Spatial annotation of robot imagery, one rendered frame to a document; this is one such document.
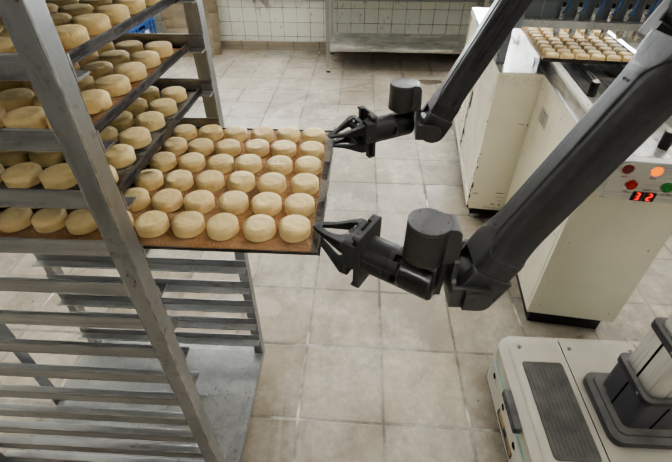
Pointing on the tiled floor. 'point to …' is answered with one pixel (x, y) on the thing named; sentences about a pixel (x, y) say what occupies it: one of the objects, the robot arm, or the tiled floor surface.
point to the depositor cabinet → (499, 122)
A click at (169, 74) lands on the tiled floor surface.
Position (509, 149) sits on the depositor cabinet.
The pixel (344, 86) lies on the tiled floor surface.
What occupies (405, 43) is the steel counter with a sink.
